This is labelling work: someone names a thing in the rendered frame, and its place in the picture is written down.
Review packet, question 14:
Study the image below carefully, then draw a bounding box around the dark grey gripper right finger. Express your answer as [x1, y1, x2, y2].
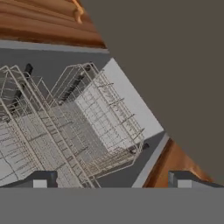
[167, 170, 224, 189]

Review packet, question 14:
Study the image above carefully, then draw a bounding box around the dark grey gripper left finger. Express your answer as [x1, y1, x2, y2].
[0, 170, 59, 189]

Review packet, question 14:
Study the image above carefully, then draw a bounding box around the grey dishwasher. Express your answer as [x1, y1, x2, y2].
[0, 38, 171, 189]

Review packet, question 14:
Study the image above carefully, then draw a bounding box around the wooden cupboard side panel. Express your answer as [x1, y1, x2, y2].
[142, 137, 215, 189]

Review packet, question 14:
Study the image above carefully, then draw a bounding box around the wooden cupboard front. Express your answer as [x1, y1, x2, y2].
[0, 0, 108, 49]

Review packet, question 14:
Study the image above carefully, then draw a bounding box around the large wire dishwasher rack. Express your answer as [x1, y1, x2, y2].
[0, 65, 102, 189]

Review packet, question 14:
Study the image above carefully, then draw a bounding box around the small wire dishwasher rack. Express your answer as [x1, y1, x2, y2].
[47, 61, 146, 179]

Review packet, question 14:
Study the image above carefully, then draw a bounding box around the wooden cupboard handle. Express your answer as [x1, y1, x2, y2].
[71, 0, 86, 25]

